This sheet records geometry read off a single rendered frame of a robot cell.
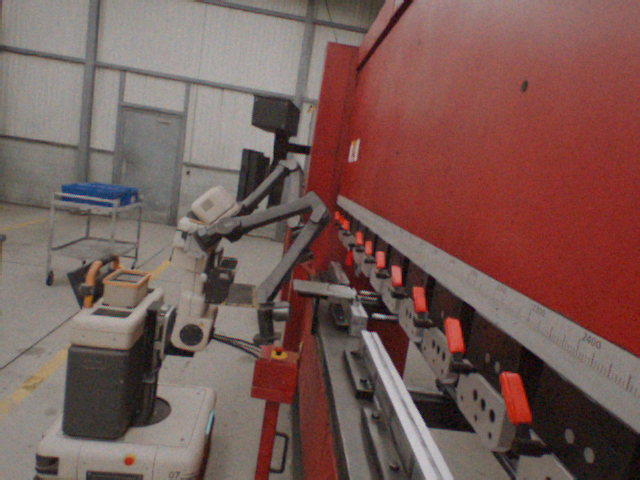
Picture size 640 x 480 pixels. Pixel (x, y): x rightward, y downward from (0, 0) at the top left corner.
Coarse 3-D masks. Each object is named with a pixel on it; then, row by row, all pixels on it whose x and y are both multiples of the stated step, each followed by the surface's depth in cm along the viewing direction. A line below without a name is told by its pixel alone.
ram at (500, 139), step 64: (448, 0) 114; (512, 0) 78; (576, 0) 59; (384, 64) 190; (448, 64) 107; (512, 64) 74; (576, 64) 57; (384, 128) 170; (448, 128) 100; (512, 128) 71; (576, 128) 55; (384, 192) 154; (448, 192) 94; (512, 192) 68; (576, 192) 53; (512, 256) 66; (576, 256) 52; (512, 320) 63; (576, 320) 50; (576, 384) 49
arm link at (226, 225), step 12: (312, 192) 177; (288, 204) 179; (300, 204) 177; (312, 204) 175; (228, 216) 179; (252, 216) 180; (264, 216) 179; (276, 216) 178; (288, 216) 179; (324, 216) 172; (228, 228) 177; (240, 228) 178; (252, 228) 180
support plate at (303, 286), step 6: (294, 282) 208; (300, 282) 210; (306, 282) 212; (312, 282) 213; (318, 282) 214; (294, 288) 198; (300, 288) 200; (306, 288) 201; (312, 288) 203; (318, 288) 204; (324, 288) 206; (318, 294) 198; (324, 294) 198; (330, 294) 198; (336, 294) 199; (342, 294) 200; (348, 294) 202
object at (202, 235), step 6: (198, 228) 184; (204, 228) 181; (210, 228) 180; (192, 234) 177; (198, 234) 179; (204, 234) 179; (210, 234) 180; (216, 234) 180; (198, 240) 177; (204, 240) 179; (210, 240) 180; (216, 240) 183; (204, 246) 179; (210, 246) 182
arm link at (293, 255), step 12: (312, 216) 172; (312, 228) 173; (324, 228) 180; (300, 240) 172; (312, 240) 174; (288, 252) 172; (300, 252) 171; (288, 264) 170; (276, 276) 169; (264, 288) 168; (276, 288) 168
